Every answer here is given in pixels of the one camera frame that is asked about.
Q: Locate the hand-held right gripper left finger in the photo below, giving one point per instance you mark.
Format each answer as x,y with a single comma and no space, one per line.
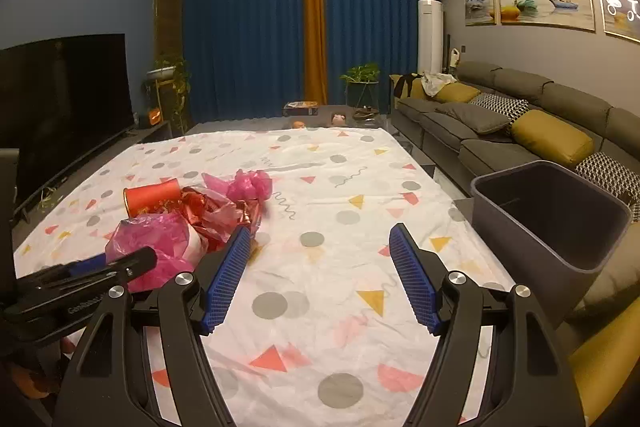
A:
227,277

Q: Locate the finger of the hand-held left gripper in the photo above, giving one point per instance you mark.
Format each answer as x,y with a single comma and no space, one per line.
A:
135,267
90,264

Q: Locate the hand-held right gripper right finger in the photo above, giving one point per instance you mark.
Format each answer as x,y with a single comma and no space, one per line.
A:
412,279

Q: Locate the large pink plastic bag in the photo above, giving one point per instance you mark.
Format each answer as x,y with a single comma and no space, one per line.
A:
150,239

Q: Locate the red snack packet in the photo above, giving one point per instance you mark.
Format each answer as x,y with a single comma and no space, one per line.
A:
200,207

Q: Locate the grey trash bin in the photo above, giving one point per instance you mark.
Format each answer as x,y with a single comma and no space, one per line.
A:
530,227

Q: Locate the red paper cup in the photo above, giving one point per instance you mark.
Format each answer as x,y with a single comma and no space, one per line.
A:
152,197

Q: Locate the small pink plastic bag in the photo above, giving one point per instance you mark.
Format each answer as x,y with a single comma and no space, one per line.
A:
247,187

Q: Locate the white printed tablecloth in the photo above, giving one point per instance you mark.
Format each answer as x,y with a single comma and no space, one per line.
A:
325,187

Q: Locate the orange lantern ornament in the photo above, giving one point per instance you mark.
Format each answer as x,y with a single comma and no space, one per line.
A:
151,117

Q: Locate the dark coffee table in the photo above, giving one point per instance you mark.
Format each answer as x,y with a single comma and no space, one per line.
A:
250,122

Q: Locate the black television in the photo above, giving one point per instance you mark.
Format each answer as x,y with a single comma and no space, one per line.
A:
65,107

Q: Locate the small orange toy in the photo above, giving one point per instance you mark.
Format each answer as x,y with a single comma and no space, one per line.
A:
299,124

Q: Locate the small pink toy figure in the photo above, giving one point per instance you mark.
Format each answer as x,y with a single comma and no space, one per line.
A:
338,119

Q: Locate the flat printed box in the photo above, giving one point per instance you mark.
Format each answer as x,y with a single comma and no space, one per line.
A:
300,108

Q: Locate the small yellow cushion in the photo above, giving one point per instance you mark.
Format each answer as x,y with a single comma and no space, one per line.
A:
455,93

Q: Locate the black white patterned cushion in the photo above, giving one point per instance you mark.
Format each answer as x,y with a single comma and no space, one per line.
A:
607,174
502,106

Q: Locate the large yellow cushion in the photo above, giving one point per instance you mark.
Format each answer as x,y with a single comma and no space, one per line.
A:
550,137

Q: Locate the trailing plant in white bowl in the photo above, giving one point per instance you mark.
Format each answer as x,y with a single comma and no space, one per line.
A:
170,72

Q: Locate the white cloth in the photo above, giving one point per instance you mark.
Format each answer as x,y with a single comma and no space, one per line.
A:
440,83

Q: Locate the grey seat cushion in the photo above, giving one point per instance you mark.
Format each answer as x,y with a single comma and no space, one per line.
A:
615,287

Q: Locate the potted green plant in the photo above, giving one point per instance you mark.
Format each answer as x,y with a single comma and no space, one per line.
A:
362,74

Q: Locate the yellow seat cushion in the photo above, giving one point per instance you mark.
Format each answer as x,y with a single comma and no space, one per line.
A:
607,367

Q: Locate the grey sofa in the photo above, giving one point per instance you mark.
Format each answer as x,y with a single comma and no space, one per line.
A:
550,97

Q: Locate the blue curtain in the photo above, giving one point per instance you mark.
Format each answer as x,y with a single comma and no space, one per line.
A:
375,22
240,37

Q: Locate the white floor air conditioner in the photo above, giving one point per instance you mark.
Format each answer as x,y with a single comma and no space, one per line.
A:
430,37

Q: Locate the orange curtain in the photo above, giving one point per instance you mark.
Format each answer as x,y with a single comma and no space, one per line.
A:
314,27

